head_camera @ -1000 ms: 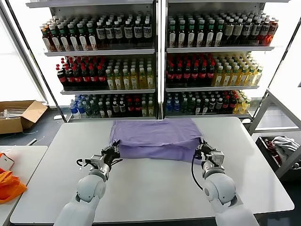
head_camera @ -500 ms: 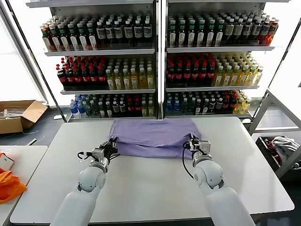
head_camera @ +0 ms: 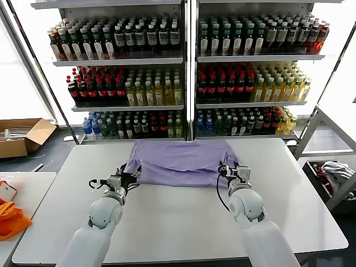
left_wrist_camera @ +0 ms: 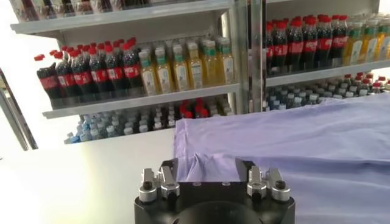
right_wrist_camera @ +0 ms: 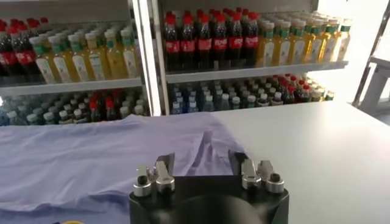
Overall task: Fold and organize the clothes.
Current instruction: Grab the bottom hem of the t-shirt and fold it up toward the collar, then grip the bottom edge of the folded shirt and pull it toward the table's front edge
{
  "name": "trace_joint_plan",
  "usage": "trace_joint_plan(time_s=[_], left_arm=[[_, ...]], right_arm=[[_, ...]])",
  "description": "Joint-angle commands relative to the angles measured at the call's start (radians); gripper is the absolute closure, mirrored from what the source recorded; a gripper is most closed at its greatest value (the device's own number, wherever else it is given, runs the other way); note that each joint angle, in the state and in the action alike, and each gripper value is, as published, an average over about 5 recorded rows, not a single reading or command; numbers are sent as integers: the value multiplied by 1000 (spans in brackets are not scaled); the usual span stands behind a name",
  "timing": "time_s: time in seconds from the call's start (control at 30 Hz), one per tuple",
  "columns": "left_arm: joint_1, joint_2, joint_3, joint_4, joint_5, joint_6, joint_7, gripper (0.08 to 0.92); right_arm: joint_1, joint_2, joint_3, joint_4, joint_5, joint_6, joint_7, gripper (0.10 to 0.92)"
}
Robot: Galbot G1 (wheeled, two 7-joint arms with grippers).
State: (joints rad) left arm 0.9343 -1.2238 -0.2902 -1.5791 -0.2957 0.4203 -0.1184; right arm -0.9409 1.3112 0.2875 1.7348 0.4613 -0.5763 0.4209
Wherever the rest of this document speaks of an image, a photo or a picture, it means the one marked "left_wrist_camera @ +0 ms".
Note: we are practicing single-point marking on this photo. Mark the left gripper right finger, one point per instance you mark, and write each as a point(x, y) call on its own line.
point(256, 181)

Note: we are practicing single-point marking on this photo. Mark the blue water bottle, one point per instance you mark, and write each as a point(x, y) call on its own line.
point(73, 138)
point(85, 134)

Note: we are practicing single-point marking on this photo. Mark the dark slanted frame pole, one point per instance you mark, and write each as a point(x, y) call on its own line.
point(20, 120)

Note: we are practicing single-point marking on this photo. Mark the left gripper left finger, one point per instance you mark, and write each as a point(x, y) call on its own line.
point(167, 179)

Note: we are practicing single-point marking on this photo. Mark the cola bottle red cap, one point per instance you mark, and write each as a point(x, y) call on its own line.
point(338, 41)
point(99, 75)
point(280, 48)
point(295, 46)
point(201, 110)
point(309, 45)
point(132, 70)
point(269, 50)
point(115, 73)
point(67, 79)
point(48, 82)
point(324, 43)
point(83, 77)
point(186, 112)

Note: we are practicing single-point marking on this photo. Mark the grey metal shelf unit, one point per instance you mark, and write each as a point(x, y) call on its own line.
point(137, 100)
point(320, 74)

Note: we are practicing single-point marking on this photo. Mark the purple t-shirt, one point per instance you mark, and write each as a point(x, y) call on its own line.
point(304, 146)

